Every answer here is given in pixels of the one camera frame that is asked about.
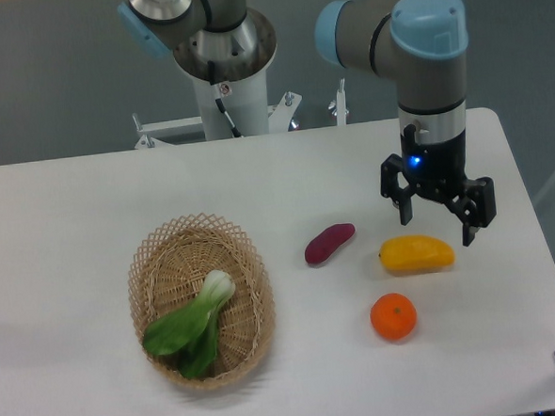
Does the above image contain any purple sweet potato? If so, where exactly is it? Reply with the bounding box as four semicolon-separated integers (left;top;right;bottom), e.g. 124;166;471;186
304;222;357;265

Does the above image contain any yellow mango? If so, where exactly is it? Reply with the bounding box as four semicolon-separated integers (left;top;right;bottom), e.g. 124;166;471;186
378;234;456;272

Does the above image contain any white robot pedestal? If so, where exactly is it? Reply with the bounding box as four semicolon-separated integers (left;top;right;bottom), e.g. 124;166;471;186
174;8;277;140

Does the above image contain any woven wicker basket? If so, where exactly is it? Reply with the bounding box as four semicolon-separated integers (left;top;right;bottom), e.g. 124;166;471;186
128;214;276;390

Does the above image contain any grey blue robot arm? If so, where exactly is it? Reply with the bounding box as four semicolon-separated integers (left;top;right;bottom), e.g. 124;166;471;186
118;0;497;245

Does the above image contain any white metal base frame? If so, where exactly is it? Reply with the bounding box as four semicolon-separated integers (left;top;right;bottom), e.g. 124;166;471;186
133;78;350;150

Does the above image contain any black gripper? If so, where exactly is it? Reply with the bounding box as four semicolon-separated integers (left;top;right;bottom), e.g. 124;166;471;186
380;124;497;247

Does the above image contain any green bok choy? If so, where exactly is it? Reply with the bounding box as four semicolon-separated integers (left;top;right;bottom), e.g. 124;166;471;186
142;270;236;379

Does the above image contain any orange tangerine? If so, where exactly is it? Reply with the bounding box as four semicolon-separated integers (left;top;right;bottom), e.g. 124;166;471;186
370;293;418;342

